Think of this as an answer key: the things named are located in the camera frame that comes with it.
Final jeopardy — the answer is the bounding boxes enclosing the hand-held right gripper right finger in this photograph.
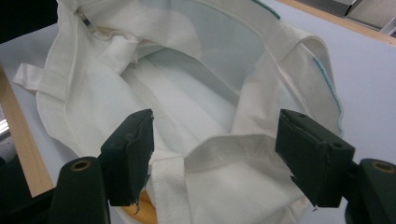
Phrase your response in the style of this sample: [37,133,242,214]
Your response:
[275,108,356,209]

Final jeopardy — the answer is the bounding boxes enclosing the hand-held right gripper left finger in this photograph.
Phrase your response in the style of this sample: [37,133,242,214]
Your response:
[98,108,156,207]

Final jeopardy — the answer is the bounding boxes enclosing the white printed tote bag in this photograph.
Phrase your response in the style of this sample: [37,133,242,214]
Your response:
[12,0,345,224]

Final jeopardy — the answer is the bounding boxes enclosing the aluminium rail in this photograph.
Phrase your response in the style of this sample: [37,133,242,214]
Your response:
[295,0,396,37]

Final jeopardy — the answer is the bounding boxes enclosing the black curtain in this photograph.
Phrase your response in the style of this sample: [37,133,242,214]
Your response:
[0,0,60,45]

